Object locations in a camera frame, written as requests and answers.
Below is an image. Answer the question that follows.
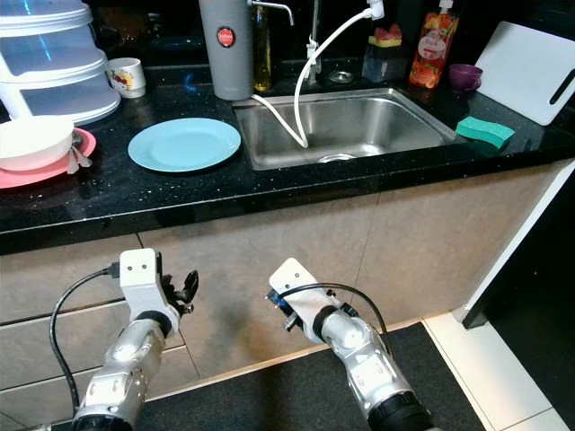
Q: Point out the purple cup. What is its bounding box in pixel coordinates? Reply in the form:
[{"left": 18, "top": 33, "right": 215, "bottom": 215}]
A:
[{"left": 449, "top": 63, "right": 484, "bottom": 92}]

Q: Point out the white bowl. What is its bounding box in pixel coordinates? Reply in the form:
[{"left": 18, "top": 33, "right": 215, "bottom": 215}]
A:
[{"left": 0, "top": 116, "right": 78, "bottom": 172}]

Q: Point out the peach soap pump bottle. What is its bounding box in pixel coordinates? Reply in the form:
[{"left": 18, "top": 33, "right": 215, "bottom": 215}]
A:
[{"left": 409, "top": 0, "right": 459, "bottom": 89}]

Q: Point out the white tiered food container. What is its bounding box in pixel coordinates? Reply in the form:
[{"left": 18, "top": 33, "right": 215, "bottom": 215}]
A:
[{"left": 0, "top": 0, "right": 122, "bottom": 127}]

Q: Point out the white mug with red print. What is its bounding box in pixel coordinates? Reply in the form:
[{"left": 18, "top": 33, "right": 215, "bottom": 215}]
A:
[{"left": 108, "top": 57, "right": 147, "bottom": 99}]

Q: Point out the pink plate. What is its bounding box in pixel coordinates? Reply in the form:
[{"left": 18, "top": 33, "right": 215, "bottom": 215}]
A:
[{"left": 0, "top": 128, "right": 98, "bottom": 189}]

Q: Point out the beige drawer front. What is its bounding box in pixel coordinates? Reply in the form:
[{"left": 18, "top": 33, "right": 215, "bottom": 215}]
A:
[
  {"left": 0, "top": 364, "right": 82, "bottom": 431},
  {"left": 0, "top": 232, "right": 145, "bottom": 322},
  {"left": 0, "top": 292, "right": 127, "bottom": 391}
]

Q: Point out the chrome faucet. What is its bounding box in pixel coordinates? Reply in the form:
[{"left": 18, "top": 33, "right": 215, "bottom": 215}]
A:
[{"left": 307, "top": 0, "right": 327, "bottom": 82}]

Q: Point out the dark holder with red sponge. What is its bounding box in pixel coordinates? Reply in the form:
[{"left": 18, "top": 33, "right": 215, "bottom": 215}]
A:
[{"left": 362, "top": 25, "right": 407, "bottom": 84}]

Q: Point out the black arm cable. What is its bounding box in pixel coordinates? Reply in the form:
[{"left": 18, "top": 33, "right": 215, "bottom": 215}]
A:
[
  {"left": 279, "top": 283, "right": 389, "bottom": 356},
  {"left": 51, "top": 263, "right": 122, "bottom": 423}
]

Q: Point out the beige stone-look cabinet panel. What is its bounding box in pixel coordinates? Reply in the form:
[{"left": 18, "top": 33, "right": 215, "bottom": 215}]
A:
[
  {"left": 368, "top": 160, "right": 567, "bottom": 329},
  {"left": 139, "top": 193, "right": 383, "bottom": 378}
]

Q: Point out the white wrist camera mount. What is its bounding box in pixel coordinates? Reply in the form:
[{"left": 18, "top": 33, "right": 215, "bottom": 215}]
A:
[
  {"left": 117, "top": 249, "right": 176, "bottom": 333},
  {"left": 270, "top": 258, "right": 342, "bottom": 342}
]

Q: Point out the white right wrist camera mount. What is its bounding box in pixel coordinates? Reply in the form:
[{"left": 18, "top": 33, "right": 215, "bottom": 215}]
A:
[{"left": 270, "top": 258, "right": 342, "bottom": 342}]

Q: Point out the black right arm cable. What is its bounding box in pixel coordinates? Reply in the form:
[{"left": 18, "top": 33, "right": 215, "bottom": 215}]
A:
[{"left": 279, "top": 283, "right": 389, "bottom": 356}]

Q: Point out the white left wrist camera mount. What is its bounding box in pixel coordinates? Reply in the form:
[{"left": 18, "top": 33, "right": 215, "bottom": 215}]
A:
[{"left": 117, "top": 249, "right": 176, "bottom": 333}]

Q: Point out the stainless steel sink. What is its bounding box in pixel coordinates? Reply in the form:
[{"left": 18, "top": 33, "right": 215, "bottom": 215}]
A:
[{"left": 232, "top": 87, "right": 464, "bottom": 172}]

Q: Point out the green sponge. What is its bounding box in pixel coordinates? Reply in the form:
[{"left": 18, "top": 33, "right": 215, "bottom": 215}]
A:
[{"left": 455, "top": 116, "right": 516, "bottom": 150}]

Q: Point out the white cutting board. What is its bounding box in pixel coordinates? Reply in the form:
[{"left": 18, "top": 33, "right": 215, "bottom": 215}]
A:
[{"left": 474, "top": 22, "right": 575, "bottom": 127}]

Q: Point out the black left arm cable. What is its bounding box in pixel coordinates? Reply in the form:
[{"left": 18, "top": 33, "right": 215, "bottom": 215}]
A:
[{"left": 51, "top": 263, "right": 122, "bottom": 423}]

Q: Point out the light blue round plate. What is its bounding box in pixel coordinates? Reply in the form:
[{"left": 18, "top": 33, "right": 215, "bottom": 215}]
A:
[{"left": 128, "top": 118, "right": 242, "bottom": 173}]

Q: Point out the white flexible hose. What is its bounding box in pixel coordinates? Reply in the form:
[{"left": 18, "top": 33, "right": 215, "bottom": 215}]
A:
[{"left": 252, "top": 0, "right": 385, "bottom": 149}]

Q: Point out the yellow oil bottle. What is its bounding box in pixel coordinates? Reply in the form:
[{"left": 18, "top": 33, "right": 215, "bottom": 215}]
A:
[{"left": 253, "top": 4, "right": 273, "bottom": 92}]

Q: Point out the grey water filter canister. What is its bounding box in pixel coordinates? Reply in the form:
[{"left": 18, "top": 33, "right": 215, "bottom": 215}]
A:
[{"left": 198, "top": 0, "right": 296, "bottom": 101}]

